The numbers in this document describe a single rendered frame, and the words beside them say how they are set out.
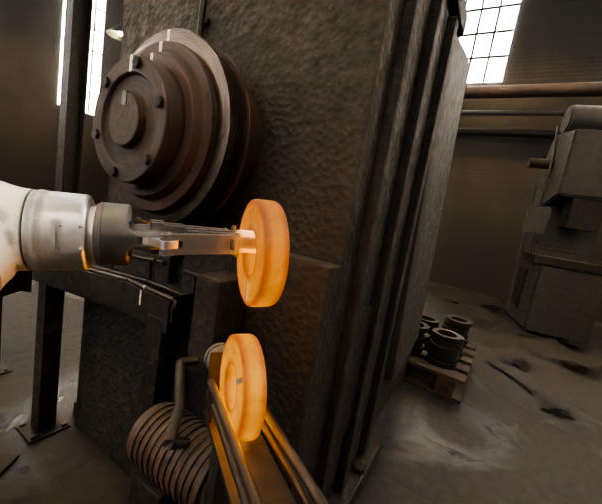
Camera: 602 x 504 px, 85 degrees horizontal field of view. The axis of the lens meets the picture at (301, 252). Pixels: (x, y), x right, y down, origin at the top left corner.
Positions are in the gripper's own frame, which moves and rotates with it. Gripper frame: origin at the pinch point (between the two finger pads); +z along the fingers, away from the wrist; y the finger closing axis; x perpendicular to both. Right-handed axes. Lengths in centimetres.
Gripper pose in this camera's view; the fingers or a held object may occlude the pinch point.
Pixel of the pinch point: (259, 242)
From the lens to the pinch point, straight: 47.8
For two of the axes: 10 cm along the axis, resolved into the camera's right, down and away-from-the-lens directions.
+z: 9.1, 0.4, 4.2
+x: 1.1, -9.8, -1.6
